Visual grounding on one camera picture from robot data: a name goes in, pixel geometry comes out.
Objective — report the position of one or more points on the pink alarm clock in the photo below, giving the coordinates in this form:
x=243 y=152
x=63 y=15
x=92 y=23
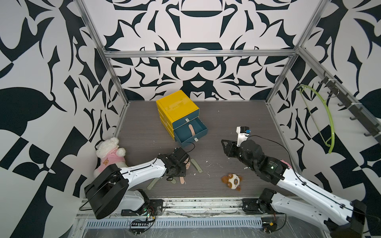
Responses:
x=286 y=163

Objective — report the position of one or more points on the yellow teal drawer cabinet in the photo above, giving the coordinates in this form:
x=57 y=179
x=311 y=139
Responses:
x=175 y=110

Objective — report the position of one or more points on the white teddy bear pink shirt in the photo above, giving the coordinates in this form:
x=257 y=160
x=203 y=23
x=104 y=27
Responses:
x=109 y=152

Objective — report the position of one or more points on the brown white plush toy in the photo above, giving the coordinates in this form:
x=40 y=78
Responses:
x=233 y=181

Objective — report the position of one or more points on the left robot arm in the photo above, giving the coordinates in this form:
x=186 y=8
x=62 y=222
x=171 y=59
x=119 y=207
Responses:
x=113 y=186

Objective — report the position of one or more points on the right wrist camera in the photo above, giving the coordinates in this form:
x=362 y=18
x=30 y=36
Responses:
x=243 y=134

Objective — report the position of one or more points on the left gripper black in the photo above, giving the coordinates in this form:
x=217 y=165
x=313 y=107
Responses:
x=183 y=172

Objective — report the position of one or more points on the olive folding knife right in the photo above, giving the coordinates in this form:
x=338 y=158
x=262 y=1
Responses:
x=196 y=165

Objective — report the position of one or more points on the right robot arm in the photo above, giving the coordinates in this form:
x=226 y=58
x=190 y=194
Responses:
x=336 y=216

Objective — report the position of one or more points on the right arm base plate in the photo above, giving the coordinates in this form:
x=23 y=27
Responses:
x=251 y=206

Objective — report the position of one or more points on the black wall hook rack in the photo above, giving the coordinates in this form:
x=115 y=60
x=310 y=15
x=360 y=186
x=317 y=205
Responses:
x=358 y=110

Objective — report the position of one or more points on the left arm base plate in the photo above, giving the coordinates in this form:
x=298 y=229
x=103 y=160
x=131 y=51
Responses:
x=153 y=207

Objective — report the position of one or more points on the aluminium frame rail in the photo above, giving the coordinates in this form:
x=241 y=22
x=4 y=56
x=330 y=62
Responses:
x=198 y=53

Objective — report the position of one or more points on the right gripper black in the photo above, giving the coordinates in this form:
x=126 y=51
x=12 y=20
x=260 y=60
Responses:
x=229 y=148

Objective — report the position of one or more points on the olive folding knife lowest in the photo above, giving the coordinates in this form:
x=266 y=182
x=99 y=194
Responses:
x=152 y=184

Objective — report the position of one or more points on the green hanging hoop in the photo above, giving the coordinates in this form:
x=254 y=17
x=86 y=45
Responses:
x=320 y=114

